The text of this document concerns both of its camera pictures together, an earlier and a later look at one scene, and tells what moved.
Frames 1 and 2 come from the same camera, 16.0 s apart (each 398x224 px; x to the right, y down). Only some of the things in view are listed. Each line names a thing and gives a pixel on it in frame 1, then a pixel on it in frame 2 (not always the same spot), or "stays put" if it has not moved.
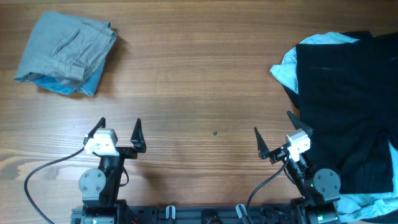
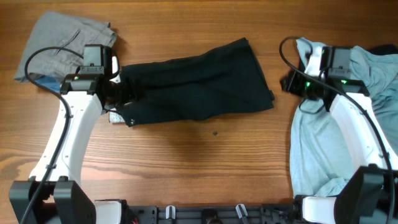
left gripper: (138, 143) -> (129, 96)
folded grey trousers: (65, 48) stays put
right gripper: (275, 155) -> (293, 82)
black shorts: (348, 95) -> (222, 78)
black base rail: (259, 214) stays put
